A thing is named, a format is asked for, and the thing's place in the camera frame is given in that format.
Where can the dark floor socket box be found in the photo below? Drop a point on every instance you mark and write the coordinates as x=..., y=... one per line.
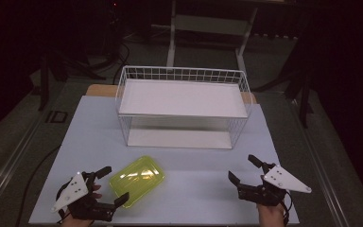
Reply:
x=56, y=117

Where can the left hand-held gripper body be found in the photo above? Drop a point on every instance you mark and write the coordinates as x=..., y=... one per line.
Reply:
x=75, y=189

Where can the person's right hand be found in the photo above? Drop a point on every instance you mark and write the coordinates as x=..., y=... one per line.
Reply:
x=271, y=216

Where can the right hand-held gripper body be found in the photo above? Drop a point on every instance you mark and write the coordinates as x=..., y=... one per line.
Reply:
x=280, y=179

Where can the yellow-green plastic tray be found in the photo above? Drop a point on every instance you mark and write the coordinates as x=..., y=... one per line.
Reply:
x=137, y=179

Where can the pale blue table cover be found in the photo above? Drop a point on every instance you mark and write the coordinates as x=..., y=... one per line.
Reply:
x=195, y=189

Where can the white metal stand frame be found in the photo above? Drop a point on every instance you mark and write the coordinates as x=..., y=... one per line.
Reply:
x=171, y=47

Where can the black tripod stand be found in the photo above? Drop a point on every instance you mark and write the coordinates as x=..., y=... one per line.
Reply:
x=304, y=94
x=44, y=82

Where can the person's left hand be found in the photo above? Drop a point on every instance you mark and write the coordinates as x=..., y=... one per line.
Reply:
x=97, y=195

